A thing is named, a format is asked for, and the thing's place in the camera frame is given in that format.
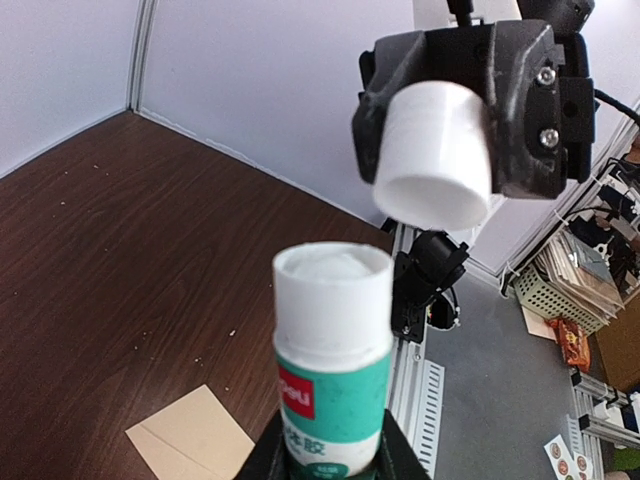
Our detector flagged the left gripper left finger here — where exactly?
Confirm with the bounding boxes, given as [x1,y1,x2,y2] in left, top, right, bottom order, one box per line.
[239,414,288,480]

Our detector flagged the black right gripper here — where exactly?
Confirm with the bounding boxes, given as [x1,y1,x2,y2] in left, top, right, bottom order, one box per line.
[357,19,599,201]

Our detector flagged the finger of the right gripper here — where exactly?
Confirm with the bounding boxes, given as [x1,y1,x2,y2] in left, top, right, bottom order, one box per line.
[351,31,427,185]

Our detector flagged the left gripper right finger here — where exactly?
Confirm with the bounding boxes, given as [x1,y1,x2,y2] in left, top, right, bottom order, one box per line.
[377,409,430,480]

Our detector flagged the brown kraft envelope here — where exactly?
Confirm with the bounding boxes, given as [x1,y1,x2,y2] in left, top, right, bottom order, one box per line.
[126,385,254,479]

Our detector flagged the white glue stick cap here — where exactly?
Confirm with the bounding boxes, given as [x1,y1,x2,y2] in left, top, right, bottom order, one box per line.
[372,81,492,231]

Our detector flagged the small green glue stick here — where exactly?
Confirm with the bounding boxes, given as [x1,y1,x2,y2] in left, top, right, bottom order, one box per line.
[272,242,394,479]

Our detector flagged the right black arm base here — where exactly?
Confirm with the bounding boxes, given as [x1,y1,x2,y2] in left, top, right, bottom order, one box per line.
[382,218,469,334]

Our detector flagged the white perforated storage basket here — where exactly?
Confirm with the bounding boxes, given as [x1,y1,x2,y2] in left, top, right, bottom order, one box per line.
[512,266,610,335]

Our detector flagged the right round circuit board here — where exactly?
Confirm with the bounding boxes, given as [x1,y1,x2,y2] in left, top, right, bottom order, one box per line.
[426,287,460,332]

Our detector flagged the round sticker sheet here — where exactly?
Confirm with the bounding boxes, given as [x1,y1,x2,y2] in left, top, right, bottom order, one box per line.
[544,435,594,480]

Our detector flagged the orange snack packet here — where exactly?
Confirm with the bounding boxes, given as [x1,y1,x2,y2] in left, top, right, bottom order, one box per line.
[548,317,591,373]

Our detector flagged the cardboard box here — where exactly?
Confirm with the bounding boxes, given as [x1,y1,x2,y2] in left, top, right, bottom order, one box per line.
[596,297,640,391]

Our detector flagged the front aluminium slotted rail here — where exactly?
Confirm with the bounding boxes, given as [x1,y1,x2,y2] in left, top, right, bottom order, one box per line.
[382,222,446,479]

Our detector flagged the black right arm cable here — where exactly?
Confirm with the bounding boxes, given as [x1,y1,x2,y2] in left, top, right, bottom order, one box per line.
[592,89,640,126]

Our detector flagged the right aluminium frame post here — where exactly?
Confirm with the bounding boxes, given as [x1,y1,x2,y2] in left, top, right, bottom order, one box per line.
[127,0,156,112]

